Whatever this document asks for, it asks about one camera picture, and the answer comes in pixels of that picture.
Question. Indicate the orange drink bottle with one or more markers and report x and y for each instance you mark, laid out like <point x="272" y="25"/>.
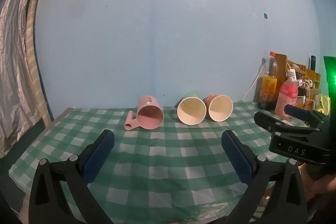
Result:
<point x="268" y="85"/>

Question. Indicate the white charger plug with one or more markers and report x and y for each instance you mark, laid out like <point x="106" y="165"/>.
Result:
<point x="292" y="74"/>

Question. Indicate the yellow packet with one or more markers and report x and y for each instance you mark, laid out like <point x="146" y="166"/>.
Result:
<point x="322" y="104"/>

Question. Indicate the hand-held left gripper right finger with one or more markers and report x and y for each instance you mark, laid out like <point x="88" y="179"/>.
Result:
<point x="237" y="158"/>

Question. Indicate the red striped paper cup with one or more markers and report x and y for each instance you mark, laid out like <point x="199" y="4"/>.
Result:
<point x="220" y="108"/>

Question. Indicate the silver curtain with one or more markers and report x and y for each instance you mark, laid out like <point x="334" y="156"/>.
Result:
<point x="13" y="56"/>

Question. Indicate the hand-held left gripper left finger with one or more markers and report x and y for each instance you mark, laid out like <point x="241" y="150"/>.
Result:
<point x="97" y="158"/>

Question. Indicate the pink drink bottle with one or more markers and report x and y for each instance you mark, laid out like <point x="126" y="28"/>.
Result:
<point x="286" y="98"/>

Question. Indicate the wooden desk rack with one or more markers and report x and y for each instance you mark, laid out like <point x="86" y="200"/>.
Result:
<point x="281" y="66"/>

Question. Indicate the pink plastic mug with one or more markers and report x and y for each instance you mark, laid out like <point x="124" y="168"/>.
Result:
<point x="150" y="116"/>

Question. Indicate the green checked tablecloth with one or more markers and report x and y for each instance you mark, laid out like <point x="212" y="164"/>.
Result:
<point x="168" y="161"/>

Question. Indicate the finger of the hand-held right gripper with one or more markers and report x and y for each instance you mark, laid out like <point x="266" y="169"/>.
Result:
<point x="299" y="111"/>
<point x="270" y="123"/>

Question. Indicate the green paper cup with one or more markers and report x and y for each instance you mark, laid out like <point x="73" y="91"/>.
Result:
<point x="191" y="111"/>

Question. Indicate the person's right hand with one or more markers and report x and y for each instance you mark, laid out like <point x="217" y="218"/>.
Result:
<point x="325" y="184"/>

